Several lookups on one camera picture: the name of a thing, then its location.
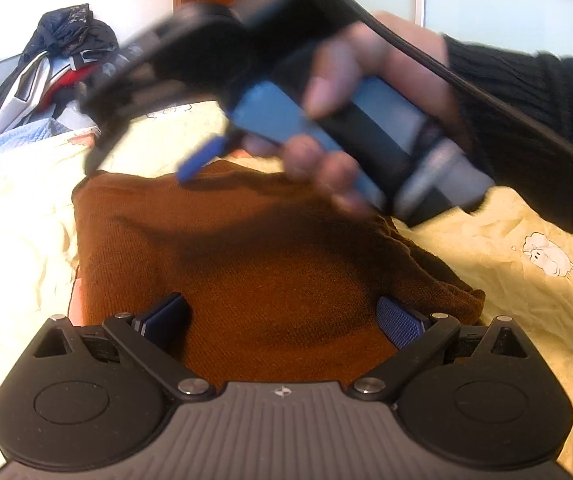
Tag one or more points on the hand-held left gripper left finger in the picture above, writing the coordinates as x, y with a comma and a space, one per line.
164, 317

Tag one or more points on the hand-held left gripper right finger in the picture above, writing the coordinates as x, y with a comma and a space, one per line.
401, 320

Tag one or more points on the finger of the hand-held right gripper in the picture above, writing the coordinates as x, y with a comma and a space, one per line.
199, 157
104, 147

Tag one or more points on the brown knit sweater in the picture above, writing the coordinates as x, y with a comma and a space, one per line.
266, 270

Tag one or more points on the person's right forearm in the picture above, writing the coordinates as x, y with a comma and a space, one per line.
541, 135

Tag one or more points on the pile of clothes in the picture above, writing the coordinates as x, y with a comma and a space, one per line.
61, 45

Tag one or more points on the person's right hand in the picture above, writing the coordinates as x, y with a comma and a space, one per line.
396, 55

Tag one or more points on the light blue quilt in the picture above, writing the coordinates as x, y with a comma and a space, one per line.
11, 142

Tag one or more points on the yellow printed bed sheet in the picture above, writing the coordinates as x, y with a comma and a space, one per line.
16, 220

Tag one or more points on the flower print wardrobe door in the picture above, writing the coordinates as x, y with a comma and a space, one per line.
491, 5

